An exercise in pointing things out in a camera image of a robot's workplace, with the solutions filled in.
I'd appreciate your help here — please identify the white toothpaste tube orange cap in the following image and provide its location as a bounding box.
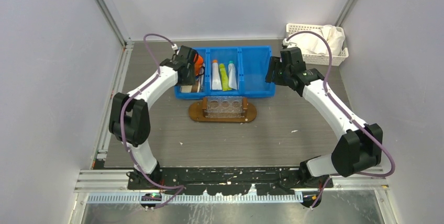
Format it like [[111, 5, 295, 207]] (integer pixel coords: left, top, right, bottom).
[[212, 60, 223, 91]]

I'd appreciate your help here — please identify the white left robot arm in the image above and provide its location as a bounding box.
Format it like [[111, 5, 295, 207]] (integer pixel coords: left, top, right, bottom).
[[108, 46, 199, 189]]

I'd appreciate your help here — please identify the white crumpled cloth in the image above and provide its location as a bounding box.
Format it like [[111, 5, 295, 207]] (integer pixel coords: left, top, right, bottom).
[[289, 25, 345, 56]]

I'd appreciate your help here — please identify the silver metal cup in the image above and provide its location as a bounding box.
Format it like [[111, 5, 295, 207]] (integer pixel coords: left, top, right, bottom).
[[180, 80, 201, 94]]

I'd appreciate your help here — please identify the aluminium frame rail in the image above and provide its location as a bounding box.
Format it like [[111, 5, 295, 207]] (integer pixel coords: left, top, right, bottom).
[[95, 0, 132, 48]]

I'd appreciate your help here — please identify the yellow-green toothpaste tube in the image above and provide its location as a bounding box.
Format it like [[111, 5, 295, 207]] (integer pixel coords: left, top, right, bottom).
[[219, 63, 231, 91]]

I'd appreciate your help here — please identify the white plastic basket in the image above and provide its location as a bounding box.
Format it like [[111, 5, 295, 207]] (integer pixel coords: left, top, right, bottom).
[[286, 23, 349, 66]]

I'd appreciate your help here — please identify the blue plastic divided bin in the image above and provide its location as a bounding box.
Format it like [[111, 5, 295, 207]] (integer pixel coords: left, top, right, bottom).
[[174, 46, 275, 99]]

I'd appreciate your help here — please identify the brown wooden oval tray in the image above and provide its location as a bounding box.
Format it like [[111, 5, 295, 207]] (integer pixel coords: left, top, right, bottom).
[[188, 100, 257, 123]]

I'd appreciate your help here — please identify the clear textured toothbrush holder rack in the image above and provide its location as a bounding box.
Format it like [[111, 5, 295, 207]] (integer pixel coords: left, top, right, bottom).
[[202, 96, 247, 118]]

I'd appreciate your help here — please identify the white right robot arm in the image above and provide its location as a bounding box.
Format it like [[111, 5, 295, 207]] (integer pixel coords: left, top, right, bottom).
[[265, 47, 383, 188]]

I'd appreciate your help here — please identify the orange plastic mug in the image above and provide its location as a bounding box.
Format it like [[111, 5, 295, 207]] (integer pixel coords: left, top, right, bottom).
[[194, 54, 204, 76]]

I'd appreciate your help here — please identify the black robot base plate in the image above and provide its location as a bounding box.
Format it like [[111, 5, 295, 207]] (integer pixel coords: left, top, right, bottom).
[[126, 166, 327, 196]]

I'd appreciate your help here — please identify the white toothpaste tube green cap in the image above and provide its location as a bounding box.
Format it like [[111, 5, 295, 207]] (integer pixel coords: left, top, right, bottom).
[[228, 61, 238, 90]]

